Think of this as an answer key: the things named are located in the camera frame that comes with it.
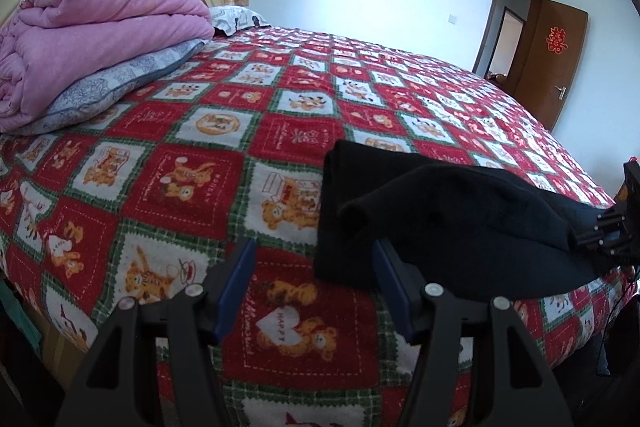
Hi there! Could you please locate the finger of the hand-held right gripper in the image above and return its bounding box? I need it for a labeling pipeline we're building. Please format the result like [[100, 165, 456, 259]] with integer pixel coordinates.
[[572, 206, 640, 268]]

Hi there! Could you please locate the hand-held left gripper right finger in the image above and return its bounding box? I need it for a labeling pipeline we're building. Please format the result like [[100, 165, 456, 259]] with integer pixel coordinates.
[[371, 238, 576, 427]]

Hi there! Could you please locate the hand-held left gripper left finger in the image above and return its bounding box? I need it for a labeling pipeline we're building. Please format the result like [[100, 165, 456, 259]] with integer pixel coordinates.
[[54, 238, 258, 427]]

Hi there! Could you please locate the black rhinestone sweater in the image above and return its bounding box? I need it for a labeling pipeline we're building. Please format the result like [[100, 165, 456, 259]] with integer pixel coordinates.
[[314, 139, 618, 300]]

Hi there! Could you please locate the red printed bedsheet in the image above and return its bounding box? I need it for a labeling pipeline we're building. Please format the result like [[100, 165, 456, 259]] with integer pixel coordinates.
[[0, 26, 626, 427]]

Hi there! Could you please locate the brown wooden door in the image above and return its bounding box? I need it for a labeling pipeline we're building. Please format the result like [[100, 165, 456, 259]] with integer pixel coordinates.
[[510, 0, 588, 132]]

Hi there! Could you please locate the grey patterned pillow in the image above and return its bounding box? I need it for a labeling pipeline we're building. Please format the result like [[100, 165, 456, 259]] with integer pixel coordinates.
[[12, 38, 213, 136]]

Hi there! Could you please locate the white patterned pillow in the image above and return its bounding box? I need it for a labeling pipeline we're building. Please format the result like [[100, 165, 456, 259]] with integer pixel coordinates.
[[207, 5, 271, 38]]

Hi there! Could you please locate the pink folded blanket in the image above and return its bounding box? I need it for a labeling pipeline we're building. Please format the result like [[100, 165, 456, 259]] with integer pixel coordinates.
[[0, 0, 216, 135]]

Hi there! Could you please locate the black cable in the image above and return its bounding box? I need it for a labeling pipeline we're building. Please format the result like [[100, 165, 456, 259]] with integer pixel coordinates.
[[606, 264, 638, 343]]

